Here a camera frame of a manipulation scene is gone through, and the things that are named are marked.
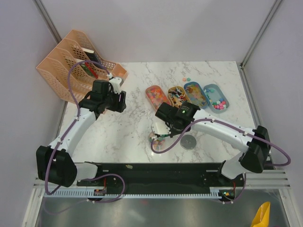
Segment silver jar lid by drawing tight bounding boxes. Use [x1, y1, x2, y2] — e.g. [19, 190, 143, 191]
[180, 134, 197, 150]

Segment clear plastic jar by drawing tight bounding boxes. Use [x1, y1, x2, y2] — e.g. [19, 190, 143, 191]
[148, 132, 165, 154]

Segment metal candy scoop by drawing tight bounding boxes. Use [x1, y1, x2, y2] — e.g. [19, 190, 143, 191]
[151, 122, 170, 136]

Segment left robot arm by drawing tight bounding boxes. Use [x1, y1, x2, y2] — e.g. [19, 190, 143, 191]
[36, 77, 126, 187]

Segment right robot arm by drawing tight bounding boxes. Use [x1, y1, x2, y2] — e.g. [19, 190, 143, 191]
[151, 102, 271, 186]

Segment tan lollipop tray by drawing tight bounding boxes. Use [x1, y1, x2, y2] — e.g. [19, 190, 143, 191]
[168, 86, 191, 108]

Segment blue jelly candy tray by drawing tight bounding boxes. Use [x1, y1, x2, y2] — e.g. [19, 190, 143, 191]
[183, 81, 209, 109]

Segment pink star candy tray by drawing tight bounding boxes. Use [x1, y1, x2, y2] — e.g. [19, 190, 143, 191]
[145, 85, 171, 111]

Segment light blue candy tray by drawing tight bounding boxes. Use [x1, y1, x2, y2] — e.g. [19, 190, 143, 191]
[204, 84, 230, 114]

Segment red green book in rack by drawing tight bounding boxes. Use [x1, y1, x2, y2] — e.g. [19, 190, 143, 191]
[80, 62, 98, 79]

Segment black book in rack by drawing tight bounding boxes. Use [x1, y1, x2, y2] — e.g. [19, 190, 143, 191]
[81, 47, 104, 69]

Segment peach file organizer rack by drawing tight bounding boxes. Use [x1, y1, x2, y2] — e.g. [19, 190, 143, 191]
[36, 30, 128, 103]

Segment yellow plastic scoop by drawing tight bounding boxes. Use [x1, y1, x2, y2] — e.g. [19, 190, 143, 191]
[250, 201, 271, 227]

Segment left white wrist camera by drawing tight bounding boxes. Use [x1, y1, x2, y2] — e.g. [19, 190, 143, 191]
[109, 77, 124, 94]

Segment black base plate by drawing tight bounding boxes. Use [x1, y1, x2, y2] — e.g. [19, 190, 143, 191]
[77, 163, 244, 196]

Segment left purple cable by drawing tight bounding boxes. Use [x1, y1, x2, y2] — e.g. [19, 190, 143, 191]
[42, 60, 126, 215]

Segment white cable duct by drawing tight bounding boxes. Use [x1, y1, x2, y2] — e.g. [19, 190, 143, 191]
[44, 188, 227, 199]

